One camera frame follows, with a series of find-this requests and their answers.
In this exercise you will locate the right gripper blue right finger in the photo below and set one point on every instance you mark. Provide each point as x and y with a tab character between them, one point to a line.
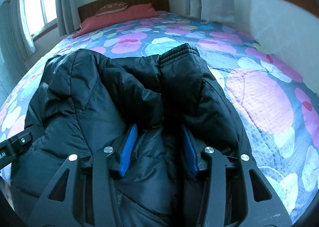
235	192

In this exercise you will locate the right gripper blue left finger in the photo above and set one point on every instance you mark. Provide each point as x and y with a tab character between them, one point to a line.
62	203

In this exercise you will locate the black quilted puffer jacket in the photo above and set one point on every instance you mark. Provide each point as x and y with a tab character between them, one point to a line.
85	101

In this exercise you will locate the colourful circle pattern bedspread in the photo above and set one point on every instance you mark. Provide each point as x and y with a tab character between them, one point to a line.
278	111

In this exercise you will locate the red pillow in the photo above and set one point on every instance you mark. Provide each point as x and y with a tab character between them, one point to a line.
135	12

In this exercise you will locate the white sheer curtain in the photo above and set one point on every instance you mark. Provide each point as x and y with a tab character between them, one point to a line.
22	36

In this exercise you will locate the brown patterned cushion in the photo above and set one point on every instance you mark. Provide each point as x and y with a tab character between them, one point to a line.
112	8

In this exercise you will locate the dark wooden headboard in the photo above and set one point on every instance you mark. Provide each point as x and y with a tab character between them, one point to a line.
90	9

